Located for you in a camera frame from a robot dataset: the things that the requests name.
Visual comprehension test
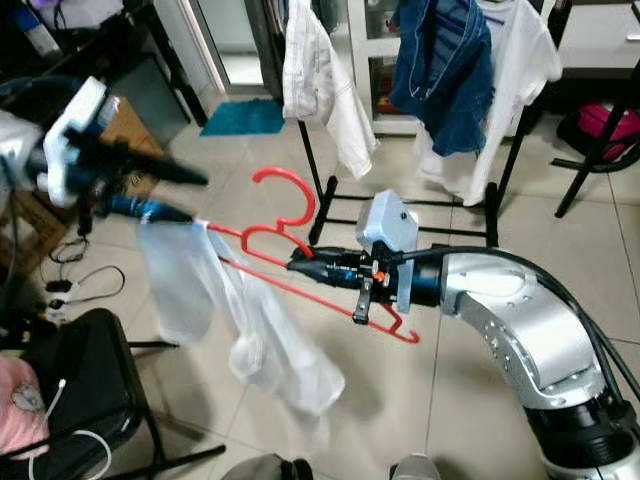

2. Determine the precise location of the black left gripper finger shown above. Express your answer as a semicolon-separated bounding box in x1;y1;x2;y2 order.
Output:
126;148;210;188
110;195;194;225

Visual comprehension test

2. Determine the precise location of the white shirt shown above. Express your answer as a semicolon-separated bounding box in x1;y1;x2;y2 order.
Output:
138;218;346;421

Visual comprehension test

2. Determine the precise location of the teal floor mat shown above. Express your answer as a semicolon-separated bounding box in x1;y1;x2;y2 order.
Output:
198;98;286;138

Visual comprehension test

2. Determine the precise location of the white framed glass door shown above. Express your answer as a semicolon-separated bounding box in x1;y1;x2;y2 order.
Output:
155;0;276;103

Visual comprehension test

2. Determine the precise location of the white plastic bottle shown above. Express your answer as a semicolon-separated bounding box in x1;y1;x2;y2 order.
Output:
25;5;63;56

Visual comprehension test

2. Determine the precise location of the black folding chair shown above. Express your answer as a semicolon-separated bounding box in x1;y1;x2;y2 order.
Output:
0;308;226;480

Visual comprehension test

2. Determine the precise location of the white denim jacket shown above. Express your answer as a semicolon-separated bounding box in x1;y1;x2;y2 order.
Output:
282;0;379;181

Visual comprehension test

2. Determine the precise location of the grey robot right foot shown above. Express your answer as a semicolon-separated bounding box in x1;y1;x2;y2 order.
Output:
390;455;453;480

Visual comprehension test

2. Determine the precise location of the blue denim jacket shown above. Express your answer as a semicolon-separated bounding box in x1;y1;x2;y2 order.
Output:
390;0;501;158

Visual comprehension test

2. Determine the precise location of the pink cloth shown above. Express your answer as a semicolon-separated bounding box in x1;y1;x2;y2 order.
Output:
0;355;63;459

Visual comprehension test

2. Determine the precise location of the white t-shirt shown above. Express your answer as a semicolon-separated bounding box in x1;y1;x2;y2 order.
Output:
415;0;564;208

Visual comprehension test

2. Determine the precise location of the pink bag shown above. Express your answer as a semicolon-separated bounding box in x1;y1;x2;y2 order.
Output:
575;100;640;166

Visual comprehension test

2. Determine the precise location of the black clothes rack chrome rail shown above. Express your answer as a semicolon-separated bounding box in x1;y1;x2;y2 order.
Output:
290;0;576;249

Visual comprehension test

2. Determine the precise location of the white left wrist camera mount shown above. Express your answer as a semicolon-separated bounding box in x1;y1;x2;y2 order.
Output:
43;77;118;208

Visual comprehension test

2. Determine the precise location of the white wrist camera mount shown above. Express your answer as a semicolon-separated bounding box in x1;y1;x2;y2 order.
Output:
43;77;118;208
357;188;419;313

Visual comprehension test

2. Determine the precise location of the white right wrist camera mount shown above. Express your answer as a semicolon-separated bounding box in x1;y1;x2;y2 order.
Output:
357;188;419;313

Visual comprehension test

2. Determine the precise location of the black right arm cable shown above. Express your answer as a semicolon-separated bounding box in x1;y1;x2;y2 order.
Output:
395;245;640;401

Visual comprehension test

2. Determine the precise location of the white charging cable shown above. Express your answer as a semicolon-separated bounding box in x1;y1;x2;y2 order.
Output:
28;376;113;480

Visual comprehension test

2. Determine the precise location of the black metal frame stand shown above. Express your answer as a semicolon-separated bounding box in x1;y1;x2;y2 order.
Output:
550;60;640;221

